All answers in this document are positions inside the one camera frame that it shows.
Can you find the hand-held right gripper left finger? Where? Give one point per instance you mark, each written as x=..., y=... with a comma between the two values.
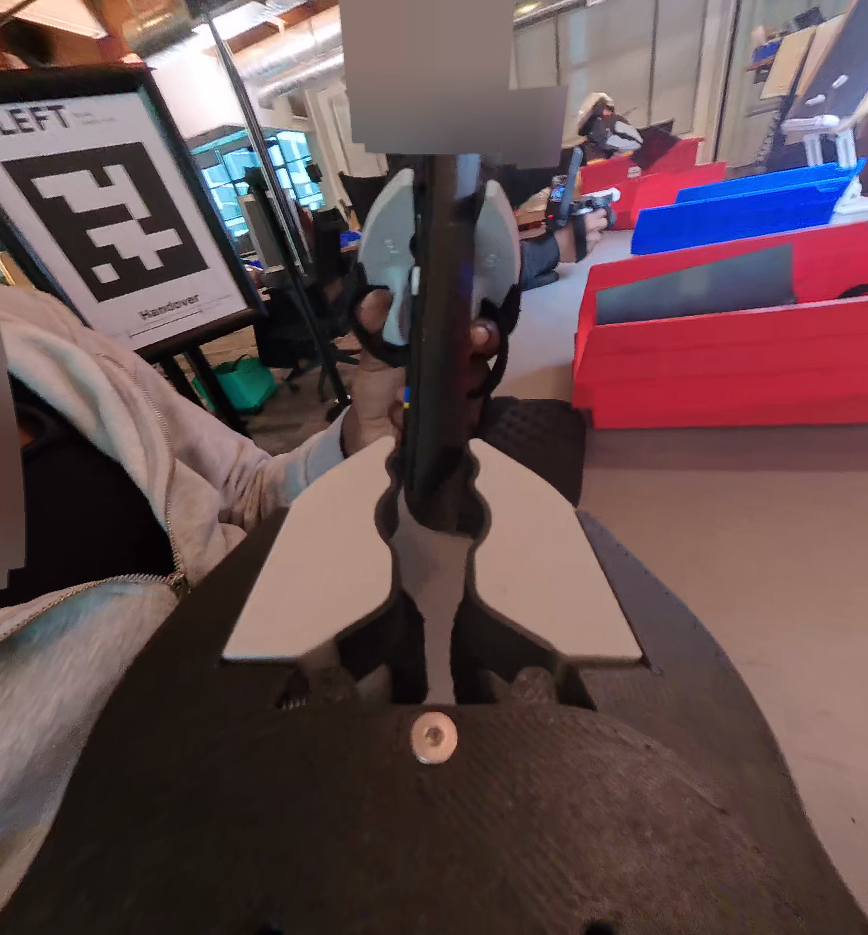
x=310, y=577

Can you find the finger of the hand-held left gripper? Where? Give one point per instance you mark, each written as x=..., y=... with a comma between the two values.
x=386, y=241
x=496, y=248

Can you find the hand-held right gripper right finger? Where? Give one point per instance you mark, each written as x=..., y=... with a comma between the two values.
x=551, y=577

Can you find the black remote control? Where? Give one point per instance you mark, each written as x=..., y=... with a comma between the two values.
x=441, y=329

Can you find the red plastic bin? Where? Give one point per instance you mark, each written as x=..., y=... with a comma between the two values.
x=843, y=252
x=733, y=365

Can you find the person's left forearm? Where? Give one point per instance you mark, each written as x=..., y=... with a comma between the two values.
x=280, y=475

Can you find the person's left hand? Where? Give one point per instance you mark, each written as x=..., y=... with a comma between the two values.
x=375, y=409

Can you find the black tripod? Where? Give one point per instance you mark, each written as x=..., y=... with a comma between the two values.
x=311, y=307

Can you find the black office chair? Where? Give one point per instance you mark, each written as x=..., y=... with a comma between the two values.
x=280, y=329

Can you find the distant red bin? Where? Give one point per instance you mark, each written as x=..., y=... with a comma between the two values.
x=660, y=153
x=668, y=190

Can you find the green bag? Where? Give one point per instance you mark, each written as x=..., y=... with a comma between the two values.
x=237, y=380

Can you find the dark blue bin stack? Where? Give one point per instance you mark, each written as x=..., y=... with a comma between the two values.
x=733, y=215

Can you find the person's grey hoodie torso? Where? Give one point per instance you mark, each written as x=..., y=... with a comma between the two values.
x=112, y=409

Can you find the framed black white marker poster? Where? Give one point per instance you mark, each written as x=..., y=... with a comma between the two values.
x=105, y=212

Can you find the tan slanted boards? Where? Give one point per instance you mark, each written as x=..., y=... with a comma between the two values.
x=788, y=62

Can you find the white stand frame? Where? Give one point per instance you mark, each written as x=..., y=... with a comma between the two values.
x=821, y=139

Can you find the black tilted board white frame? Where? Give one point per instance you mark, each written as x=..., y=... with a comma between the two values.
x=850, y=51

